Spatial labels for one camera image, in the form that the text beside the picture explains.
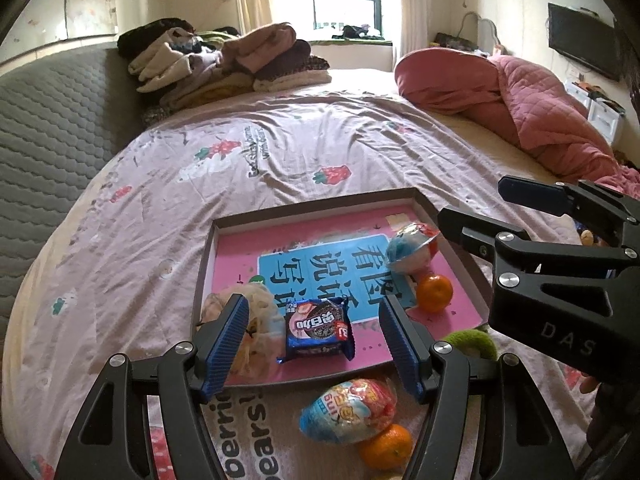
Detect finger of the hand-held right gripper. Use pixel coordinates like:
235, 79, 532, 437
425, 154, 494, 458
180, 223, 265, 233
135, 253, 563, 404
498, 175, 640, 250
437, 206, 640, 273

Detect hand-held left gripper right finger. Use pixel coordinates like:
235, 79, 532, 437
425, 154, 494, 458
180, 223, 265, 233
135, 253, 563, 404
378, 294, 576, 480

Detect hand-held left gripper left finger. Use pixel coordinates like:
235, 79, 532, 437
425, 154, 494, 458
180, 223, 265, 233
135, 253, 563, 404
52, 294, 251, 480

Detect green plush ring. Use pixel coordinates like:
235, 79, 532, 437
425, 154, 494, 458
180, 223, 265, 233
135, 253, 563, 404
440, 327, 498, 361

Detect tangerine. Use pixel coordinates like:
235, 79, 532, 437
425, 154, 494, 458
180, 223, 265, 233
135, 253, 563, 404
416, 274, 454, 313
359, 424, 415, 471

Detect egg-shaped candy packet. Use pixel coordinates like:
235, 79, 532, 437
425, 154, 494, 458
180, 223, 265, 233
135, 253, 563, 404
299, 377, 398, 445
385, 222, 441, 278

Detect blue cookie packet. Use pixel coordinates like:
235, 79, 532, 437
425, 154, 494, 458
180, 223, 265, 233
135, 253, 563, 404
276, 296, 356, 363

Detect shallow grey cardboard tray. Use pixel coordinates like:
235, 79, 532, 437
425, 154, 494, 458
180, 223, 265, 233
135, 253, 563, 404
191, 187, 493, 392

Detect person's right hand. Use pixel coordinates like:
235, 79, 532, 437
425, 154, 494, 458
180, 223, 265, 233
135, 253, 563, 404
580, 372, 640, 466

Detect cream bed sheet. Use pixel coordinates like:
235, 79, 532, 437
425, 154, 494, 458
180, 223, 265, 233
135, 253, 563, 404
440, 110, 576, 186

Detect pink quilted blanket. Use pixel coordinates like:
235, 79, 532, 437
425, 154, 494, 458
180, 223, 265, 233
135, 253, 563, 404
487, 55, 640, 197

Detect pink book with blue label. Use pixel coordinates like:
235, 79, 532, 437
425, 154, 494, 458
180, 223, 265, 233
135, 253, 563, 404
202, 203, 488, 377

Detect white cabinet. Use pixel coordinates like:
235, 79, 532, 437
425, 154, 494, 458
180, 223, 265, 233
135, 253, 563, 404
565, 80, 626, 143

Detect pink pillow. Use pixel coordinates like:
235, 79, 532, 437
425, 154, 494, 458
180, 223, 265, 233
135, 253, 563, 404
394, 47, 506, 121

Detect black television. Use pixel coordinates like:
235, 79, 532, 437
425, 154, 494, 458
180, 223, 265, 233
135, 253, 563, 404
547, 2, 623, 82

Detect dark bag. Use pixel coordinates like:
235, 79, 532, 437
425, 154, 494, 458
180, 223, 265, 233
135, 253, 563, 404
435, 32, 476, 51

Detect green windowsill cushion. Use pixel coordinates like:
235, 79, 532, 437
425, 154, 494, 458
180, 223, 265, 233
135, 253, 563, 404
305, 37, 396, 47

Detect dark clothes on windowsill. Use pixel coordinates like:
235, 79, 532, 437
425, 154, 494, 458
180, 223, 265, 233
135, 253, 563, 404
332, 24, 386, 41

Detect window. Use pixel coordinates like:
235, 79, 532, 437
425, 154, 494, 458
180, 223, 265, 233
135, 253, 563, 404
267, 0, 396, 43

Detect grey quilted headboard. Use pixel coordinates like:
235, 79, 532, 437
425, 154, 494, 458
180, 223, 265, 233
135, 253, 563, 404
0, 42, 151, 341

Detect pile of folded clothes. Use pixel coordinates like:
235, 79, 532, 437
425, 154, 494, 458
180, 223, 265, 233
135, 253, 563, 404
117, 19, 333, 126

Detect blossom tree wall panel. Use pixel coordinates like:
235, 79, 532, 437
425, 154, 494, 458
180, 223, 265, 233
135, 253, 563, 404
0, 0, 121, 66

